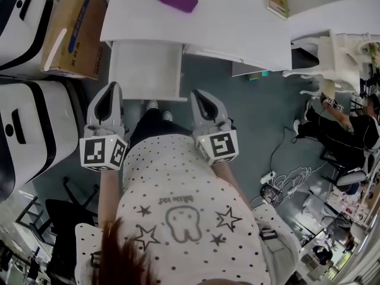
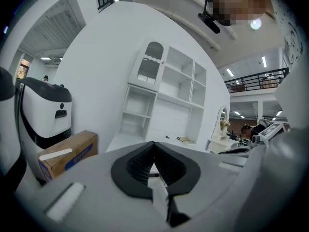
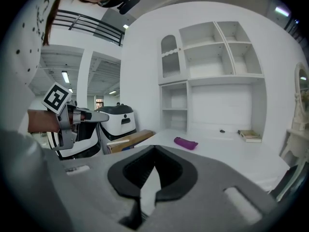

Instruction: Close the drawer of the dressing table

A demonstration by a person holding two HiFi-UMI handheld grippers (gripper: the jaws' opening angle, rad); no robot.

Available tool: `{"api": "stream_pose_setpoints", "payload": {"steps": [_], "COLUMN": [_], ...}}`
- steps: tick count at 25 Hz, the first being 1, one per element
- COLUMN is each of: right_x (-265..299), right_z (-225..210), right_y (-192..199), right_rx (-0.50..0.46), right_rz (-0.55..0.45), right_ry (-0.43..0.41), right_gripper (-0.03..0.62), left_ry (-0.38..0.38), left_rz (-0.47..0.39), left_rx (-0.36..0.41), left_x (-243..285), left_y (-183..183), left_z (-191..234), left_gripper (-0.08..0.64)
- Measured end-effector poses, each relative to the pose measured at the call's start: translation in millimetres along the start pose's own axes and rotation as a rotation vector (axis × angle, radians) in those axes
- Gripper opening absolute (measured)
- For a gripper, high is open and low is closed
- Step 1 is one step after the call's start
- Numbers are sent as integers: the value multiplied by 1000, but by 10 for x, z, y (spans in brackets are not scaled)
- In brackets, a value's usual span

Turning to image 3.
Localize white desk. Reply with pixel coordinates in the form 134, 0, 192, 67
135, 20, 290, 193

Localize purple fabric pouch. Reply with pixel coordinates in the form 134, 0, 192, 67
173, 136, 199, 151

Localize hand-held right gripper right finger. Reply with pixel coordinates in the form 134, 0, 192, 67
144, 145, 279, 232

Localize green and white book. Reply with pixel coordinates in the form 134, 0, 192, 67
238, 129, 263, 143

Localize black head-mounted camera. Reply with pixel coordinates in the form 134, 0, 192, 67
98, 0, 140, 15

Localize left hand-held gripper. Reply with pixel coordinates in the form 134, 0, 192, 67
41, 82, 111, 152

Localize person's left forearm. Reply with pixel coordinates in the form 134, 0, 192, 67
27, 109, 60, 134

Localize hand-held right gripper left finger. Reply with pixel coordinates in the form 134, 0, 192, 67
1, 127, 156, 232

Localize brown cardboard box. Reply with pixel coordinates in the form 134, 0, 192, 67
106, 129, 155, 154

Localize white polka-dot shirt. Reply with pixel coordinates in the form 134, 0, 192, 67
3, 0, 66, 99

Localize black metal railing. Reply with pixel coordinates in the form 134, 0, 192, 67
52, 10, 125, 47

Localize white and black delivery robot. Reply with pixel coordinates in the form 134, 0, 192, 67
95, 104, 138, 154
47, 119, 101, 160

